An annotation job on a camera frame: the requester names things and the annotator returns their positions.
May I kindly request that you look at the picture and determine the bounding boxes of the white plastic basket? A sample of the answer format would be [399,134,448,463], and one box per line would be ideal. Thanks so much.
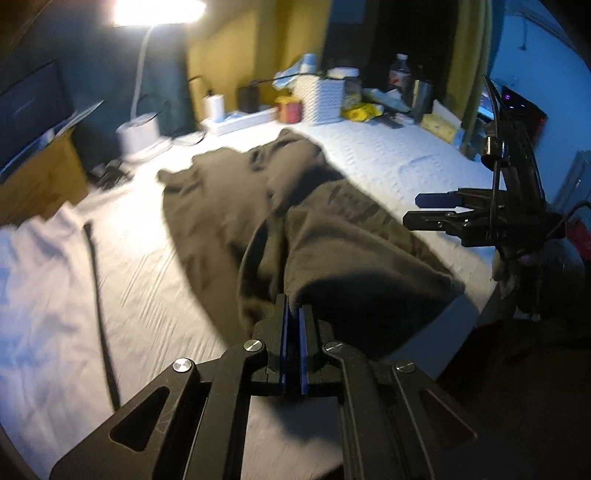
[295,76,346,125]

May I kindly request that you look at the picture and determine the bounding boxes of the steel tumbler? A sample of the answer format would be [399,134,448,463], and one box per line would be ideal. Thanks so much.
[412,78,433,123]

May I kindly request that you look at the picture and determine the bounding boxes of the white crumpled sheet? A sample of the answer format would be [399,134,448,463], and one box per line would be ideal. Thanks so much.
[0,203,116,467]

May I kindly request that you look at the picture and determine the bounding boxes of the long white green packet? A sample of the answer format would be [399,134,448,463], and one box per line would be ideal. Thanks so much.
[362,88,411,112]

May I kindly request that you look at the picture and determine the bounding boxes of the teal curtain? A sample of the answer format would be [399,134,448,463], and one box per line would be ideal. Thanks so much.
[28,0,195,139]

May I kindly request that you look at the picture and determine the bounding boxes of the glass jar with white lid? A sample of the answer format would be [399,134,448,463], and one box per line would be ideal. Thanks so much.
[327,67,363,112]

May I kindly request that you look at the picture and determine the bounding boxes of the yellow tissue box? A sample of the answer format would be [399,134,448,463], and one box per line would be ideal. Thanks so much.
[421,99,462,141]

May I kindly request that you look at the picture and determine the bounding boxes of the white charger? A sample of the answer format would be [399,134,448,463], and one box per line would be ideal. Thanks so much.
[203,92,226,121]

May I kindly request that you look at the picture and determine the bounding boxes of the red candle jar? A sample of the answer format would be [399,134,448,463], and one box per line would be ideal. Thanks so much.
[276,96,303,123]

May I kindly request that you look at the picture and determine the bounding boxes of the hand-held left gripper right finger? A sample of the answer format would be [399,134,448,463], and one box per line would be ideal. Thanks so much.
[298,305,513,480]

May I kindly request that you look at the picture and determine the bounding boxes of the white power strip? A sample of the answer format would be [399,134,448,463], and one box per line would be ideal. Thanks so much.
[201,108,278,136]

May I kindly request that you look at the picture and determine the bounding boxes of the black computer case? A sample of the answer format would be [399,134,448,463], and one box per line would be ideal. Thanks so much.
[501,85,548,148]

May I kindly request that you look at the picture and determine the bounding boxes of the dark brown pants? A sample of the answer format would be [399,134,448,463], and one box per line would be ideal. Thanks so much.
[157,128,467,361]

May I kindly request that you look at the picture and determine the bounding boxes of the yellow snack bag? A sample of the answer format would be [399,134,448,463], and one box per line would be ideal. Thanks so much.
[342,104,384,122]

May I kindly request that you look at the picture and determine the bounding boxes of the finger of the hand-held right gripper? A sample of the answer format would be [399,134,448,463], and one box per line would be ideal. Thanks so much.
[414,188,504,209]
[403,210,502,246]

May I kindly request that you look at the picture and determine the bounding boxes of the black strap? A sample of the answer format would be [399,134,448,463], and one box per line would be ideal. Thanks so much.
[83,222,122,411]

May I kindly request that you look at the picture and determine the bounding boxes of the yellow curtain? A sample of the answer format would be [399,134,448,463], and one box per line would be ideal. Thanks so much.
[187,0,333,121]
[445,0,492,158]

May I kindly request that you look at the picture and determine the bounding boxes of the black charger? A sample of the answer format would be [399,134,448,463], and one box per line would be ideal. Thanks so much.
[239,85,260,114]

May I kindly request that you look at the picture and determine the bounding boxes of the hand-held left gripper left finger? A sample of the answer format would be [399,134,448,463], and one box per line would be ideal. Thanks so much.
[48,293,291,480]

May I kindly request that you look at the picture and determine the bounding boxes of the white desk lamp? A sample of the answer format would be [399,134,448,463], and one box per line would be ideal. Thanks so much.
[113,0,206,162]

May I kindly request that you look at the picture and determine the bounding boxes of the clear water bottle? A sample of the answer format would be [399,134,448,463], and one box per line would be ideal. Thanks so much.
[389,54,413,104]

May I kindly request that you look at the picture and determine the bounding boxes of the small black adapter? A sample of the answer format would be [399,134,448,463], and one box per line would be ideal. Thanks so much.
[88,159,134,190]

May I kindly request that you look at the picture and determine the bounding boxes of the cardboard box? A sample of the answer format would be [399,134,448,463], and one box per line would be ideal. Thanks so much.
[0,131,90,227]

